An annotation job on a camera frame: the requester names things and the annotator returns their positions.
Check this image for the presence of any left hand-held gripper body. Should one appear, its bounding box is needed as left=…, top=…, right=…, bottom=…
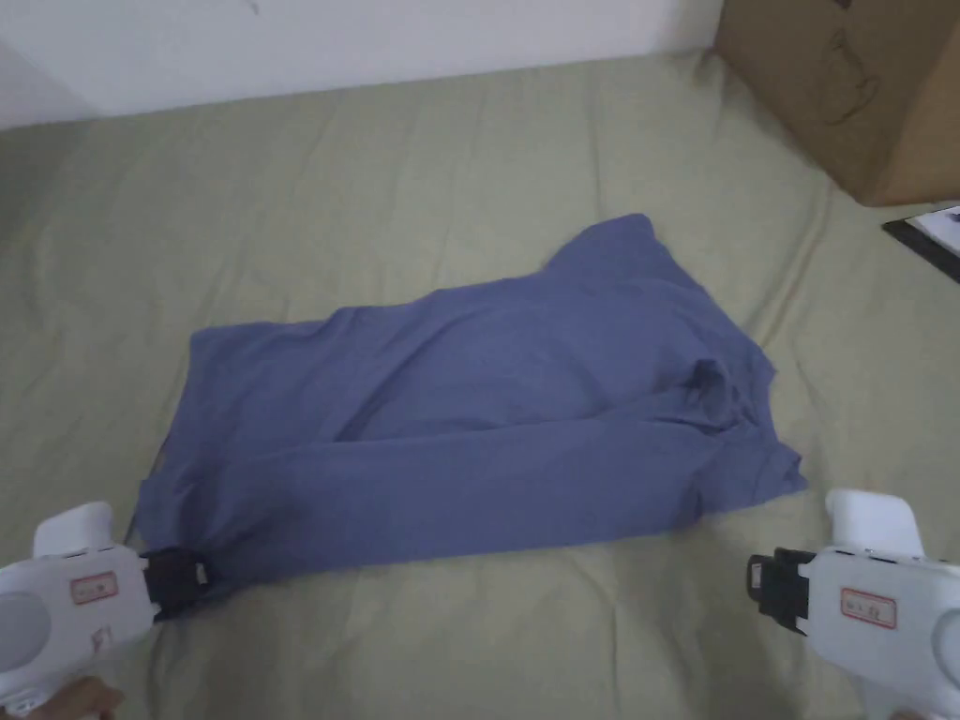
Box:
left=0, top=501, right=200, bottom=720

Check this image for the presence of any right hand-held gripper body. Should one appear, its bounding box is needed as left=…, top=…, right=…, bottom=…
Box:
left=764, top=488, right=960, bottom=720

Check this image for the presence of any blue shirt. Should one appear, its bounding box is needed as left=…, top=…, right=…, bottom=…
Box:
left=134, top=213, right=810, bottom=588

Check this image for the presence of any person's left hand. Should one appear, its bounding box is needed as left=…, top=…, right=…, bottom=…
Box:
left=28, top=674, right=126, bottom=720

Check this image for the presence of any black-framed flat tablet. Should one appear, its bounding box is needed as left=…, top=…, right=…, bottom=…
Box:
left=880, top=202, right=960, bottom=285

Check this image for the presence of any bed with pale green sheet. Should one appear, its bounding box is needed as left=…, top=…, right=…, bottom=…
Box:
left=0, top=43, right=960, bottom=720

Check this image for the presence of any brown cardboard carton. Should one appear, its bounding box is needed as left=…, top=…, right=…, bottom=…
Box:
left=711, top=0, right=960, bottom=208

